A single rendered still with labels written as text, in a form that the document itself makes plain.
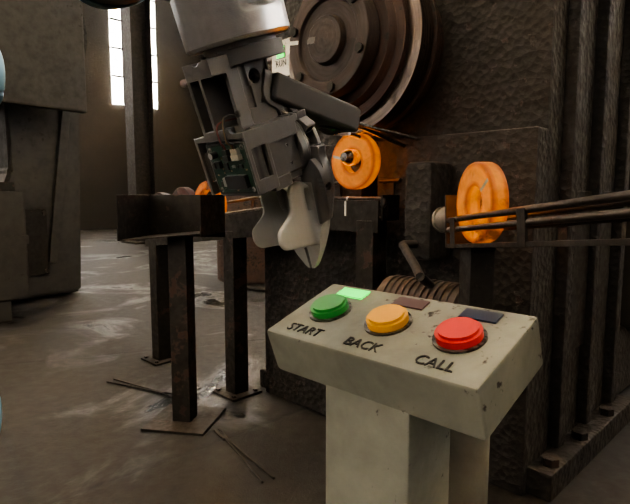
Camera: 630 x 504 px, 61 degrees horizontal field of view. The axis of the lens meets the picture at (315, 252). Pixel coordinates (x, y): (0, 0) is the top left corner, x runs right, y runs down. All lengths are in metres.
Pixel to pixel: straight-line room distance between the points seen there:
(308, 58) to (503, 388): 1.20
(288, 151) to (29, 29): 3.47
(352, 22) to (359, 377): 1.07
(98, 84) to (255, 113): 11.70
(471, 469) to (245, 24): 0.52
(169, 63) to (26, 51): 9.29
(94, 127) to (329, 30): 10.68
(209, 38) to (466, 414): 0.35
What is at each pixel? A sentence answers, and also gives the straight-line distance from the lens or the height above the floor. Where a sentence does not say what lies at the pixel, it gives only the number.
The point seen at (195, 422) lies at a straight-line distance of 1.79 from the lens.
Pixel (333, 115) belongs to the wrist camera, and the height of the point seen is 0.80.
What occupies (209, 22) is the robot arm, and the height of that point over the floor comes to 0.85.
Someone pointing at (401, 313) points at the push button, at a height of 0.61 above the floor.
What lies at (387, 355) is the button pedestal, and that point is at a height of 0.58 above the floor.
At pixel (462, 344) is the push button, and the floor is 0.60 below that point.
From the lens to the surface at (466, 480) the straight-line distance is 0.68.
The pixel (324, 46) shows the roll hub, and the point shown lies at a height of 1.10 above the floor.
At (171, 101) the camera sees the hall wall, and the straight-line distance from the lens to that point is 12.85.
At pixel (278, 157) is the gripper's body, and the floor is 0.75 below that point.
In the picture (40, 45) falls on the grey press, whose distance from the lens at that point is 3.89.
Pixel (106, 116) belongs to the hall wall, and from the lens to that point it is 12.10.
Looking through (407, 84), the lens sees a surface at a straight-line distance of 1.37.
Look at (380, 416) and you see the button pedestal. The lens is 0.50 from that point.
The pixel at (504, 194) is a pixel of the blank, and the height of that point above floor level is 0.72.
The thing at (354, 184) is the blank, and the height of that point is 0.75.
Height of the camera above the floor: 0.72
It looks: 6 degrees down
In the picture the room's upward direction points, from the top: straight up
